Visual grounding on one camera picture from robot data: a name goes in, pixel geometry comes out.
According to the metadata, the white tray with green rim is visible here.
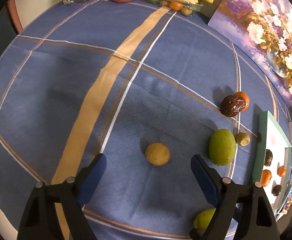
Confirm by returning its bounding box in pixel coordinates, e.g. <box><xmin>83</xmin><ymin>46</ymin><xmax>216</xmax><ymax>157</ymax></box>
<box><xmin>252</xmin><ymin>110</ymin><xmax>292</xmax><ymax>209</ymax></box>

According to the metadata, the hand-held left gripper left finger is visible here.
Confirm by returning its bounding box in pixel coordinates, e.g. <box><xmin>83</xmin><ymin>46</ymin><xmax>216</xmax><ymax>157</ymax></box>
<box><xmin>17</xmin><ymin>153</ymin><xmax>107</xmax><ymax>240</ymax></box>

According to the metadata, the floral painting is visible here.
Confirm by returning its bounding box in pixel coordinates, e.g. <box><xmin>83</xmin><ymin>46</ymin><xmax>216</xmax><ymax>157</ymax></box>
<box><xmin>208</xmin><ymin>0</ymin><xmax>292</xmax><ymax>105</ymax></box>

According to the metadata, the blue plaid tablecloth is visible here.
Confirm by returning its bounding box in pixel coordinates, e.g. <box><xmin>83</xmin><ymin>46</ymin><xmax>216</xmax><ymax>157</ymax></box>
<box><xmin>0</xmin><ymin>0</ymin><xmax>292</xmax><ymax>240</ymax></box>

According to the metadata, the brown dried date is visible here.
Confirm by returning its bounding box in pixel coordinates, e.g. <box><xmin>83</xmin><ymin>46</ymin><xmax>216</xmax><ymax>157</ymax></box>
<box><xmin>220</xmin><ymin>95</ymin><xmax>247</xmax><ymax>117</ymax></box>

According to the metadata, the clear plastic container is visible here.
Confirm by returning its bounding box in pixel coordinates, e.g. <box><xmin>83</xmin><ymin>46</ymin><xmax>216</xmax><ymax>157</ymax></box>
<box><xmin>139</xmin><ymin>0</ymin><xmax>203</xmax><ymax>16</ymax></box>

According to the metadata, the green mango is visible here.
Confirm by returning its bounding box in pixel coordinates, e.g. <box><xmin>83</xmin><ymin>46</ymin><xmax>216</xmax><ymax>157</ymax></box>
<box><xmin>208</xmin><ymin>129</ymin><xmax>236</xmax><ymax>166</ymax></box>

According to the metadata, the tan longan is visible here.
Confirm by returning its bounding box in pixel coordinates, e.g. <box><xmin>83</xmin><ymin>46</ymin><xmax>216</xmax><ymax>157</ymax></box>
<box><xmin>145</xmin><ymin>142</ymin><xmax>170</xmax><ymax>166</ymax></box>
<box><xmin>235</xmin><ymin>132</ymin><xmax>251</xmax><ymax>146</ymax></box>

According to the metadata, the large dark brown avocado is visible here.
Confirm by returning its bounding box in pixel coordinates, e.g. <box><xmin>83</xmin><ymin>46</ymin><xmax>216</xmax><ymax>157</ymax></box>
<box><xmin>264</xmin><ymin>149</ymin><xmax>274</xmax><ymax>167</ymax></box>

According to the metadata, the reddish wooden chair back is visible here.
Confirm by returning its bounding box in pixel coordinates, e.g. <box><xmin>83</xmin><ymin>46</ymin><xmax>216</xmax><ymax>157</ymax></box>
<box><xmin>5</xmin><ymin>0</ymin><xmax>23</xmax><ymax>34</ymax></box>

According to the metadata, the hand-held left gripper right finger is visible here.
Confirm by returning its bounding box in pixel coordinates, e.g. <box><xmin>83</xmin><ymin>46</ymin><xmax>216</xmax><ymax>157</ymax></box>
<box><xmin>190</xmin><ymin>154</ymin><xmax>280</xmax><ymax>240</ymax></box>

